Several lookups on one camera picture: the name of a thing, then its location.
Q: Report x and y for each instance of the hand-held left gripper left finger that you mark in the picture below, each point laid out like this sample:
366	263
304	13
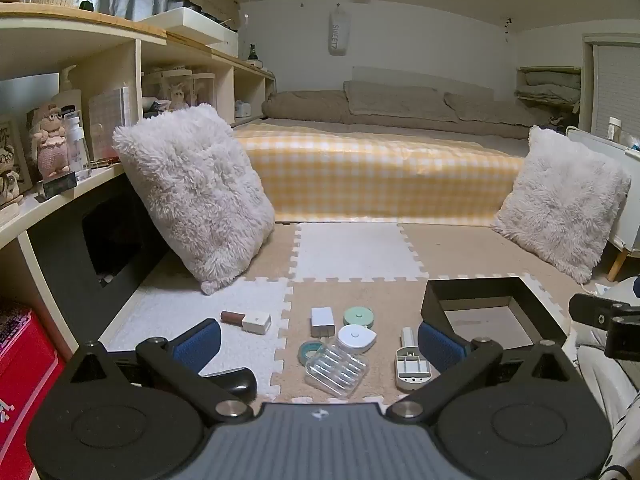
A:
197	347

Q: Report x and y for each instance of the clear doll display case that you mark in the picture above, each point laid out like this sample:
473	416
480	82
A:
204	87
165	90

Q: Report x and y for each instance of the white jar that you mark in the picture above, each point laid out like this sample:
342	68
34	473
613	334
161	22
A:
614	130

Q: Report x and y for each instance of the green glass bottle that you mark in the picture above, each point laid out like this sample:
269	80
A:
253	52

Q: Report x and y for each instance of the beige bed pillow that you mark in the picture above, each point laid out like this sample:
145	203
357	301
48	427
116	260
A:
492	110
395	100

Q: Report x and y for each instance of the cream wooden shelf unit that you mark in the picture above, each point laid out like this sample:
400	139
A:
50	27

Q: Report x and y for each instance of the small clear spray bottle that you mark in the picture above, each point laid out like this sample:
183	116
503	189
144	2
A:
76	145

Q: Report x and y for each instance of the white pump bottle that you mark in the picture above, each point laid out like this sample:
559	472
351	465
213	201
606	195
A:
70	97

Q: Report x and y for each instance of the yellow checked blanket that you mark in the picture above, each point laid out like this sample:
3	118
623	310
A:
375	175

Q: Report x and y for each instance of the white headboard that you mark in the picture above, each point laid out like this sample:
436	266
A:
425	76

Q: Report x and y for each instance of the fluffy white pillow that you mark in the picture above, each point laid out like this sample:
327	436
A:
565	205
195	190

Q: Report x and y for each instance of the framed picture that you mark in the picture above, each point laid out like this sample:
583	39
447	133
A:
12	160

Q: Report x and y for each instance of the knitted pink doll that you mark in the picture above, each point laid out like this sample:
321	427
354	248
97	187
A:
50	145

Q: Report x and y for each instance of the foam puzzle floor mat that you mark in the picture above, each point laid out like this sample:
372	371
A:
350	250

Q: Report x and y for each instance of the folded beige bedding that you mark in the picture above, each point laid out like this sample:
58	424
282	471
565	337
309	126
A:
550	85

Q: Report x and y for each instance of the white tray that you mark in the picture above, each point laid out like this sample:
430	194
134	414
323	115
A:
195	22

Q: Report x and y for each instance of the clear plastic case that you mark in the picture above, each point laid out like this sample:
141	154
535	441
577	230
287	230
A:
337	370

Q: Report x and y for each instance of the white hanging sign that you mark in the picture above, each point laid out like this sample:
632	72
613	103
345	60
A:
339	32

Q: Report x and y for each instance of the white battery holder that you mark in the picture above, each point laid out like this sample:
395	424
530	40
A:
411	367

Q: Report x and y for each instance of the person's pale trouser leg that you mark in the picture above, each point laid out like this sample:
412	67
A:
600	375

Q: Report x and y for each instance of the white tissue box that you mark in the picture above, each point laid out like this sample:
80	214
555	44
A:
245	110

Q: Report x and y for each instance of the teal tape roll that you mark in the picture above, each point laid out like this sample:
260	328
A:
309	352

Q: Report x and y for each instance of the brown lipstick with white cap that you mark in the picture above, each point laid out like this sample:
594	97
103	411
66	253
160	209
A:
247	321

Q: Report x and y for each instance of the black cabinet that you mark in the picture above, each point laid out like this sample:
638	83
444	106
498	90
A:
60	270

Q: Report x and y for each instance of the black computer mouse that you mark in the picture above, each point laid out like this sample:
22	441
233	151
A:
235	382

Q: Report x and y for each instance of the white round gadget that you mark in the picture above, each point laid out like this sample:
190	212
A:
356	337

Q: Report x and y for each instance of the beige duvet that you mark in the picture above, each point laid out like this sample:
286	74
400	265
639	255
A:
300	107

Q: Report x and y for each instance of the black box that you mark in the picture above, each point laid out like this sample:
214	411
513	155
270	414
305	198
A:
495	320

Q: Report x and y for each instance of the red plastic box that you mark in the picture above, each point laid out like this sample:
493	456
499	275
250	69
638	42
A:
25	385

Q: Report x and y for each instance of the green round tape measure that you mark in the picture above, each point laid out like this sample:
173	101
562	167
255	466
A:
359	316

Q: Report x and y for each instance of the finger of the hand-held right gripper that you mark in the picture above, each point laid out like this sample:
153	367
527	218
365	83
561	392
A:
592	310

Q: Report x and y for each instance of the white side cabinet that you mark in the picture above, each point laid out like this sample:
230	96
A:
625	190

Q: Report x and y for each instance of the white power strip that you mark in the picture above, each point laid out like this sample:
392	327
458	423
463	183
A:
600	289

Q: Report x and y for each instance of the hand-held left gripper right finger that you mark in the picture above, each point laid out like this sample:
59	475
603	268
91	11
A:
440	347

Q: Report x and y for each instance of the person's patterned white clothing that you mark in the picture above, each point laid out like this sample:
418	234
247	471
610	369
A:
625	440

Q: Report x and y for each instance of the white window blind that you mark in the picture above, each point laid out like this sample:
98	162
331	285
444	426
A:
617	90

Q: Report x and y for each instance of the white charger plug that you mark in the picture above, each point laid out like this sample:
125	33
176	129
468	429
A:
321	320

